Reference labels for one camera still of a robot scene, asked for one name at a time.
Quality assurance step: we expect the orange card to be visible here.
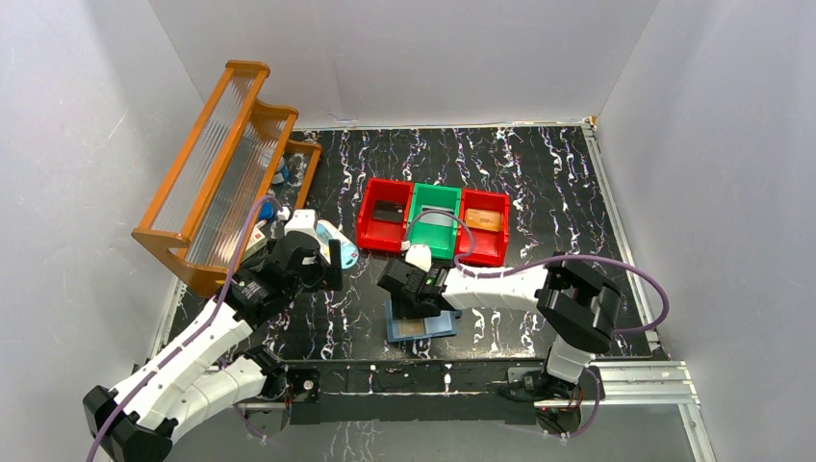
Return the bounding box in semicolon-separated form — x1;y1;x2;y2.
395;320;425;338
464;208;503;233

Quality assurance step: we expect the blue card holder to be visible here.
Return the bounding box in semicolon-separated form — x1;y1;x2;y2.
384;301;462;343

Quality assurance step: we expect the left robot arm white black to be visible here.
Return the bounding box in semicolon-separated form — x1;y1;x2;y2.
83;231;343;461

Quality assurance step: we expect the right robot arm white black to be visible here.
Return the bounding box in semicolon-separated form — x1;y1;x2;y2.
377;255;623;398

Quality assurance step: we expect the grey card in bin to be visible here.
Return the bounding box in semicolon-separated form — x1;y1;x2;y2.
420;210;456;227

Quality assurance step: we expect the black card in bin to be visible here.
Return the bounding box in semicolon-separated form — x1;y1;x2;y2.
371;200;405;223

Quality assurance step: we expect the orange card in bin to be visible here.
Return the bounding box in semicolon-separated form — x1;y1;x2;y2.
464;208;503;233

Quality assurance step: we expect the red white small box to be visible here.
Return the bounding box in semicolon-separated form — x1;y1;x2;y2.
243;226;268;258

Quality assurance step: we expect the white blue bottle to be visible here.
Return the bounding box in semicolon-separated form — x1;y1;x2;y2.
315;219;360;270

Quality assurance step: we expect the blue cap container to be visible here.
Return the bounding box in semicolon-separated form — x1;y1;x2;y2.
258;202;276;222

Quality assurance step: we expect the green bin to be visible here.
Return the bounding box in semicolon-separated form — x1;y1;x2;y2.
409;183;462;260

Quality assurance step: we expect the left red bin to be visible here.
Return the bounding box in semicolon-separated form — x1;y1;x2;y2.
356;177;414;253

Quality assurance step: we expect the red bin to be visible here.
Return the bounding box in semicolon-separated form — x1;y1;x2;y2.
356;177;414;253
455;189;510;267

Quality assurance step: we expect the white blue container on rack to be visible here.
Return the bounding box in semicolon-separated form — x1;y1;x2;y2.
264;149;290;186

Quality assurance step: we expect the orange wooden rack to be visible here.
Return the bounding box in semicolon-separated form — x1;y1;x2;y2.
132;60;322;296

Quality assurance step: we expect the right red bin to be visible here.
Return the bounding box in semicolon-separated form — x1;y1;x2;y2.
455;189;510;267

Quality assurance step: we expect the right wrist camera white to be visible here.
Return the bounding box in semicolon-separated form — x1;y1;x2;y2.
400;241;433;272

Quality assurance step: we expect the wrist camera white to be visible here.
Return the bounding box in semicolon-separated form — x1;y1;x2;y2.
400;241;433;272
278;209;319;246

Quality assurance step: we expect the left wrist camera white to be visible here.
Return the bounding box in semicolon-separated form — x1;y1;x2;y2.
278;209;319;246

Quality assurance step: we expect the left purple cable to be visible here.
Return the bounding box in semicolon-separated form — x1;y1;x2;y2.
86;194;285;462

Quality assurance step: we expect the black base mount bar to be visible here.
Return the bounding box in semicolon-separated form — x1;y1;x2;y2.
283;358;603;427

